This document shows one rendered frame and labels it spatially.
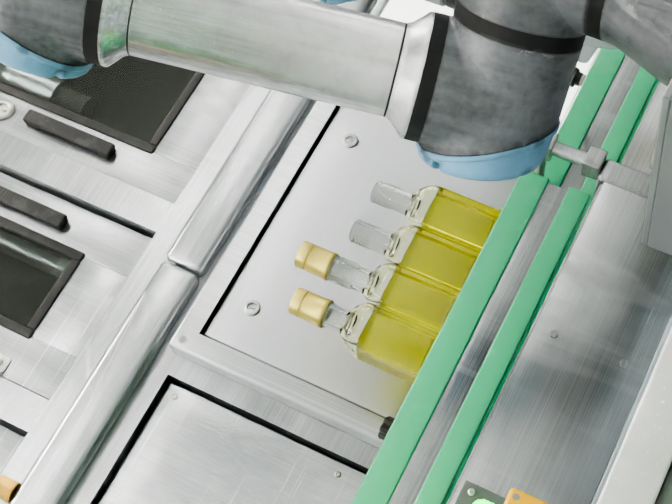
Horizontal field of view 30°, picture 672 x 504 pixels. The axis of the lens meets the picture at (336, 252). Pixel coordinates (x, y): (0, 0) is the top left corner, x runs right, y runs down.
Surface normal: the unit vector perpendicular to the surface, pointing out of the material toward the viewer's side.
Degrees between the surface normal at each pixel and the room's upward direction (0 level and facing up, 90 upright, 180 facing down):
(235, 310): 90
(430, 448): 90
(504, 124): 115
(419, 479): 90
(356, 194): 91
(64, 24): 108
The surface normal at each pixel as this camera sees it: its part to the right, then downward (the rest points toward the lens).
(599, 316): -0.07, -0.47
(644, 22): -0.73, 0.40
